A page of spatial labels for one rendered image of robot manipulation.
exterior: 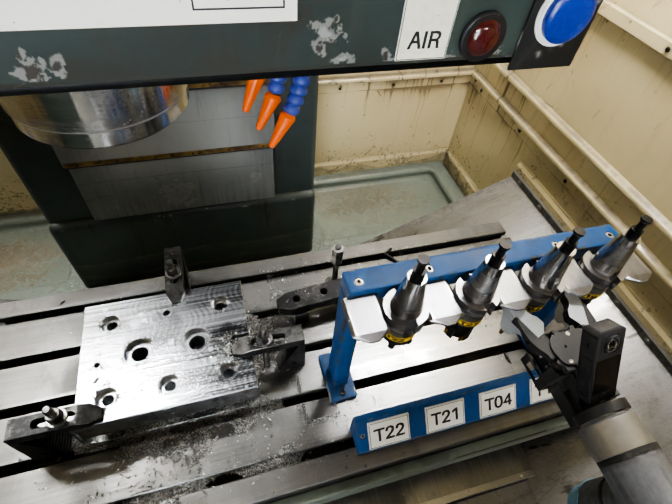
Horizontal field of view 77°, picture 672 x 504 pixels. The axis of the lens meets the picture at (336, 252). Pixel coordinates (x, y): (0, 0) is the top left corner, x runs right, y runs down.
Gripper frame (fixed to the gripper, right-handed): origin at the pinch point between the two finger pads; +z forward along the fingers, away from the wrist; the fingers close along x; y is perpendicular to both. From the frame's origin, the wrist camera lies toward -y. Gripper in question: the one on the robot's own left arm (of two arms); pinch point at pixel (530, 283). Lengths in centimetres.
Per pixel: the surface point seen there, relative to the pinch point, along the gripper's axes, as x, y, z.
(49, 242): -102, 64, 81
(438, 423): -12.8, 26.0, -10.9
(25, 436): -78, 18, 2
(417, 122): 31, 43, 95
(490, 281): -11.6, -7.9, -2.2
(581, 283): 6.0, -2.2, -2.7
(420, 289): -21.9, -9.3, -2.1
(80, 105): -52, -32, 8
